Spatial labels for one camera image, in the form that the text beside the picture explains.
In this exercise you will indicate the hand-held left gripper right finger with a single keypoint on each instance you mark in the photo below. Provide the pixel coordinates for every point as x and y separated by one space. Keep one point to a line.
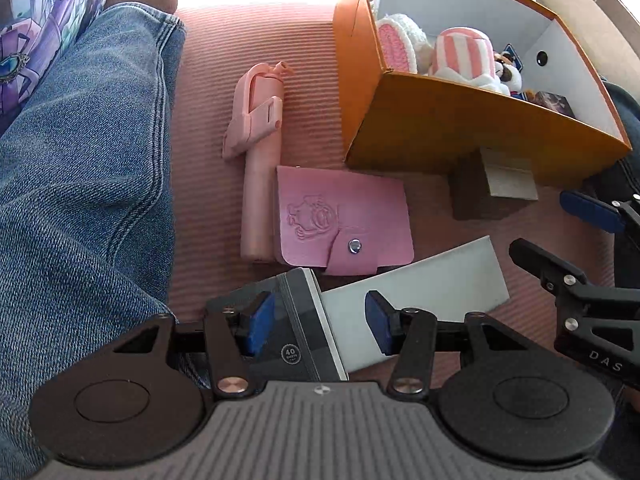
380 322

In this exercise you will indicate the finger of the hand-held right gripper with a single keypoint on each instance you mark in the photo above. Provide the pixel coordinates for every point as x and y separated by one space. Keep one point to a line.
585 207
545 262

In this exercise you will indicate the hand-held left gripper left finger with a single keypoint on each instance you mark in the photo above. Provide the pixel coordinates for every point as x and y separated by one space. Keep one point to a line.
260 325

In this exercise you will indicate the silver box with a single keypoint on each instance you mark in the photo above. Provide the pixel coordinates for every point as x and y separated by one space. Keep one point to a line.
440 280

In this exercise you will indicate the orange cardboard box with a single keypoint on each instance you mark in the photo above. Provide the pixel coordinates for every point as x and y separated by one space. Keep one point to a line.
450 125

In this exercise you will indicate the brown teddy bear blue cap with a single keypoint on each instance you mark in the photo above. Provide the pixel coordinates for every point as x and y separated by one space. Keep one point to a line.
507 67

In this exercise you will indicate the dark grey notepad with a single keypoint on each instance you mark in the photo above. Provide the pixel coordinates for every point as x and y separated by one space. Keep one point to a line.
295 320

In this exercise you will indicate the small grey cardboard box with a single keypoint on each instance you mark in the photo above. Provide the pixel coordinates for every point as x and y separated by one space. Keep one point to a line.
507 175

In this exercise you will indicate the person's right leg in jeans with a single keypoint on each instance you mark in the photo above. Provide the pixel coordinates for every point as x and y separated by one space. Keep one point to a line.
625 110

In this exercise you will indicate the person's leg in jeans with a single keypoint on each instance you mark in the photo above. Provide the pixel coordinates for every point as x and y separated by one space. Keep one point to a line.
625 110
85 210

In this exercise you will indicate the dark picture card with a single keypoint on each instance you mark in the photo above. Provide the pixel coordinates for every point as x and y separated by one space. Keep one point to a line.
547 102

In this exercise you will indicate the pink snap card wallet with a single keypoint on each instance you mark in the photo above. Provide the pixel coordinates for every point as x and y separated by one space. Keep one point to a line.
320 210

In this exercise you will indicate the pink selfie stick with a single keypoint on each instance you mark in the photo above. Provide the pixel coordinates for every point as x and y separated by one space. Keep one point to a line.
257 160

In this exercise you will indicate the pink striped plush toy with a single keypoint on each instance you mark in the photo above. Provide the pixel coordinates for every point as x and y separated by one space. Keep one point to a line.
462 57

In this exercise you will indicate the person's left leg in jeans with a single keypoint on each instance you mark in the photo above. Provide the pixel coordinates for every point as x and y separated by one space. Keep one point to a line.
85 210

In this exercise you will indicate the pink ribbed floor mat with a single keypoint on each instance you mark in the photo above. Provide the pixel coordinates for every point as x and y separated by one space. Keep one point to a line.
210 110

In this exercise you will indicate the white crochet bunny plush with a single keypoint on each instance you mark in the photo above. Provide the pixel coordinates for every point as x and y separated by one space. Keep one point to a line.
400 42

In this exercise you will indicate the printed figure pillow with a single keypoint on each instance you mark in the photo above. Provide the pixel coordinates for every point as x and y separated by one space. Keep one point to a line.
45 35

